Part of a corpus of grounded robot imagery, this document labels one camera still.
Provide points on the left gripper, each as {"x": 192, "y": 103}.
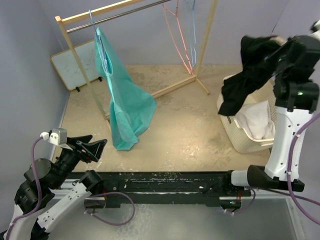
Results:
{"x": 94, "y": 148}

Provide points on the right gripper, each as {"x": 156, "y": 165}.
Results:
{"x": 272, "y": 59}

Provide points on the black t shirt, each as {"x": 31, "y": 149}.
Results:
{"x": 257, "y": 68}

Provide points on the teal t shirt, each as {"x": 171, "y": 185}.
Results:
{"x": 131, "y": 109}

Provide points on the white t shirt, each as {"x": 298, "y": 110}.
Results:
{"x": 256, "y": 120}

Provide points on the blue hanger of teal shirt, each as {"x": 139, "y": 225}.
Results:
{"x": 101, "y": 50}

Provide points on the blue hanger of white shirt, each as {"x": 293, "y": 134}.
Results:
{"x": 189, "y": 8}

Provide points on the pink hanger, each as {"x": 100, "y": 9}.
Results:
{"x": 172, "y": 19}

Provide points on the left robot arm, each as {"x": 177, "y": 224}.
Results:
{"x": 30, "y": 220}

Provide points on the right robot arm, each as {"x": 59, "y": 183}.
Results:
{"x": 296, "y": 99}

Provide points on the small whiteboard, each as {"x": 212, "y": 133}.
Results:
{"x": 68, "y": 69}

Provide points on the cream laundry basket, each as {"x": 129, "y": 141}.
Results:
{"x": 240, "y": 137}

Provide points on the wooden clothes rack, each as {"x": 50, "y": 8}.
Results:
{"x": 193, "y": 76}

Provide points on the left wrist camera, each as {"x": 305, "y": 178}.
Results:
{"x": 57, "y": 136}

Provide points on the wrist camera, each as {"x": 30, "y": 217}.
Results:
{"x": 57, "y": 136}
{"x": 315, "y": 27}

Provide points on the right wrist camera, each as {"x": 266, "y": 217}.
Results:
{"x": 315, "y": 27}

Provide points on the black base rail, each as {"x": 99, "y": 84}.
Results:
{"x": 209, "y": 188}

